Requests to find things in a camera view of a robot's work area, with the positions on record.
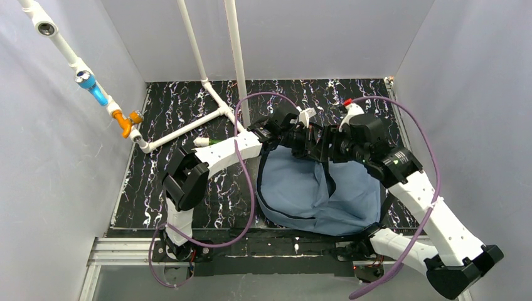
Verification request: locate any aluminium rail frame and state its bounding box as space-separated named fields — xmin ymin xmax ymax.
xmin=77 ymin=236 xmax=475 ymax=301

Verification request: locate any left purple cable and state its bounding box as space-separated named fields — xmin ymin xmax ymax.
xmin=147 ymin=92 xmax=300 ymax=290

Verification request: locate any white PVC pipe frame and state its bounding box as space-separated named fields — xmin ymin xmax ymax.
xmin=16 ymin=0 xmax=255 ymax=154

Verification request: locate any green white pipe fitting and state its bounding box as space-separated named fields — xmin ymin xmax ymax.
xmin=193 ymin=137 xmax=221 ymax=148

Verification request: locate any orange pipe valve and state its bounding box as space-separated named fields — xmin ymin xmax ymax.
xmin=111 ymin=110 xmax=144 ymax=138

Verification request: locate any blue student backpack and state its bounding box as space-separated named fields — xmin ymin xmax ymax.
xmin=256 ymin=146 xmax=381 ymax=236

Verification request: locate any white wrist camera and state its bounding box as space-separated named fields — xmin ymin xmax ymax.
xmin=338 ymin=98 xmax=364 ymax=132
xmin=297 ymin=107 xmax=316 ymax=128

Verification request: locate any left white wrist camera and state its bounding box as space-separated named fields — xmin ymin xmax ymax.
xmin=297 ymin=107 xmax=316 ymax=128

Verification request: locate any blue pipe valve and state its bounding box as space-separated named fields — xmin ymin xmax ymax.
xmin=75 ymin=70 xmax=109 ymax=107

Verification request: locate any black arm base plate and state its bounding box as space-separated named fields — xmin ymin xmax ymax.
xmin=151 ymin=230 xmax=377 ymax=277

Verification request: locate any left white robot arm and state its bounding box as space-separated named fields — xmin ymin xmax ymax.
xmin=161 ymin=107 xmax=316 ymax=250

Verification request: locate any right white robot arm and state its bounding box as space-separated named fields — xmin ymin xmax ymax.
xmin=319 ymin=114 xmax=504 ymax=300

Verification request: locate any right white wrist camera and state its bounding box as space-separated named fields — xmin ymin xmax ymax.
xmin=338 ymin=98 xmax=364 ymax=132

